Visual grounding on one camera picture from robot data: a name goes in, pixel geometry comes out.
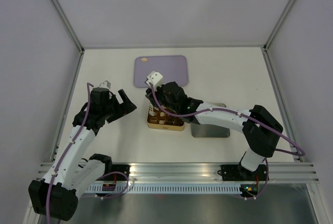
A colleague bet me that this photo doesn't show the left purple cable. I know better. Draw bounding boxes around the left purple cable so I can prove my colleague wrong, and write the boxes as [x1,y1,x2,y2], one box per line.
[45,82,131,222]

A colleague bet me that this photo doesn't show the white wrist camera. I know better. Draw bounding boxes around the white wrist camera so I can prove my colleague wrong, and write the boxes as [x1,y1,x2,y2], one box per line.
[99,80,111,89]
[145,71,164,91]

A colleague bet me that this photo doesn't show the gold chocolate box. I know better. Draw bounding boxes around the gold chocolate box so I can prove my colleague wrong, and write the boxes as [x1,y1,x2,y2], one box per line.
[147,103,185,131]

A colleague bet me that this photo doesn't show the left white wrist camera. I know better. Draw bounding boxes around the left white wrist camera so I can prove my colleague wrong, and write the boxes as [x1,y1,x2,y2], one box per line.
[99,80,111,89]

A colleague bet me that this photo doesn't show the silver tin lid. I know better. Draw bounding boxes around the silver tin lid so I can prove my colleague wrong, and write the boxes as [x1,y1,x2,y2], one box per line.
[190,117,230,138]

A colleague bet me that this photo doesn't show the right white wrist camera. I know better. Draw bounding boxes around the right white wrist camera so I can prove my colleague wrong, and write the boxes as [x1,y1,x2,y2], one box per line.
[145,71,164,91]

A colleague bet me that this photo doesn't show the white tongs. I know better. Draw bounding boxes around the white tongs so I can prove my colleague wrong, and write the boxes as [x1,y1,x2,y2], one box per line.
[149,106,158,116]

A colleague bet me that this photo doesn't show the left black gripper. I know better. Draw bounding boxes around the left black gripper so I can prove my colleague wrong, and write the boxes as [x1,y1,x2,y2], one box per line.
[102,89,136,124]

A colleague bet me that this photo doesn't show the purple plastic tray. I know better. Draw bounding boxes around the purple plastic tray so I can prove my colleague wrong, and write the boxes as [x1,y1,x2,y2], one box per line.
[133,55,189,88]

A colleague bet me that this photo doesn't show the left aluminium frame post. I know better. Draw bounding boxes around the left aluminium frame post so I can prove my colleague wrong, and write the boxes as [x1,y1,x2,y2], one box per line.
[49,0,84,54]

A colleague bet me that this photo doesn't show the right aluminium frame post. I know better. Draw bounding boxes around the right aluminium frame post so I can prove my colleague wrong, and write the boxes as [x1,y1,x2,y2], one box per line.
[262,0,297,52]

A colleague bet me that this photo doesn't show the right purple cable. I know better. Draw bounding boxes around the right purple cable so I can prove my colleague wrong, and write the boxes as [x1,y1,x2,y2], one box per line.
[149,83,305,183]

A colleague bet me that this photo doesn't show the purple cable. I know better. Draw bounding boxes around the purple cable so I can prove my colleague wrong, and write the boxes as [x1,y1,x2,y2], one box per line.
[45,82,131,222]
[149,83,305,183]

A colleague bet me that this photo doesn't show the aluminium frame post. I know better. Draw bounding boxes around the aluminium frame post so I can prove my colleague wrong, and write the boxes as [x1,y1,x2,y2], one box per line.
[49,0,84,54]
[262,0,297,52]

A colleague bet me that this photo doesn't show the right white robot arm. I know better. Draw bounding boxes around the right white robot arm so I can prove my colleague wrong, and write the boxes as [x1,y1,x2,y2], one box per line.
[146,81,283,180]

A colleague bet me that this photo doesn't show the white slotted cable duct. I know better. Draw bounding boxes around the white slotted cable duct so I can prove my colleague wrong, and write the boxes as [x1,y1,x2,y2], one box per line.
[85,183,241,195]

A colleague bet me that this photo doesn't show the aluminium mounting rail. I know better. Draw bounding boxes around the aluminium mounting rail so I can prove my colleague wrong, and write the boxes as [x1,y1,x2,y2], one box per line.
[35,162,320,183]

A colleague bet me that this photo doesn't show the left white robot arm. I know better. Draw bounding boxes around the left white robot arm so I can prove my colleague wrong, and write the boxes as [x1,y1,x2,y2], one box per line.
[28,83,137,223]

